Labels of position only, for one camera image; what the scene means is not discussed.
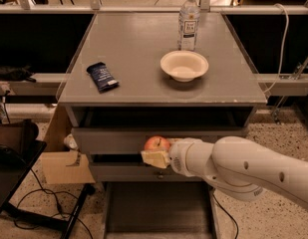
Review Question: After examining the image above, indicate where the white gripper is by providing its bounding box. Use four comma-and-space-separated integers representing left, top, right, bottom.
142, 138, 203, 177

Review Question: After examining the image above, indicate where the red apple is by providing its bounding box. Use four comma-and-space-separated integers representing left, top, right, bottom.
145, 135, 170, 150

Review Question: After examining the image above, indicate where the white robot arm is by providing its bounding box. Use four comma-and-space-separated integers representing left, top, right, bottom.
141, 136, 308, 210

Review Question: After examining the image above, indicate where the grey bottom drawer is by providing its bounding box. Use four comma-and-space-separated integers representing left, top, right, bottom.
100, 182, 220, 239

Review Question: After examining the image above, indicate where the grey drawer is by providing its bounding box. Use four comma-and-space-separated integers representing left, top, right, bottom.
100, 182, 220, 239
89, 162, 199, 182
72, 126, 248, 154

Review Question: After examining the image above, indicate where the grey middle drawer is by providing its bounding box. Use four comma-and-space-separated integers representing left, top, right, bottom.
89, 162, 199, 182

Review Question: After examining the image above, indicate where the grey top drawer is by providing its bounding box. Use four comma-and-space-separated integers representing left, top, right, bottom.
72, 126, 248, 154

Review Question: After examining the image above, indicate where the grey drawer cabinet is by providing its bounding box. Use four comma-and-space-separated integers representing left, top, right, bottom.
56, 11, 268, 239

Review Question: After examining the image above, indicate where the white paper bowl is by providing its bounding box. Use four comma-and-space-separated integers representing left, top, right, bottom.
160, 51, 209, 82

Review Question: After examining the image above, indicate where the cardboard box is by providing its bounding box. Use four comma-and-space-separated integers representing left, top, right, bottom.
40, 106, 95, 184

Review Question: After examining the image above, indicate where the dark blue snack packet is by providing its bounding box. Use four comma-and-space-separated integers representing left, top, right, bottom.
87, 62, 119, 93

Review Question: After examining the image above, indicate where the black chair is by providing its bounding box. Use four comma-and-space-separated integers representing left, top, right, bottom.
0, 119, 95, 239

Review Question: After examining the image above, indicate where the clear plastic water bottle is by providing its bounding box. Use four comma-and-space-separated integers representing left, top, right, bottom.
177, 0, 200, 51

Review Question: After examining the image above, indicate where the black floor cable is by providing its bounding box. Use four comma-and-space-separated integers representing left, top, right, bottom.
211, 193, 240, 239

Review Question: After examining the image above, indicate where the white cable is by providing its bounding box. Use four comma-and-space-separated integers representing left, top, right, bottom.
262, 2, 291, 95

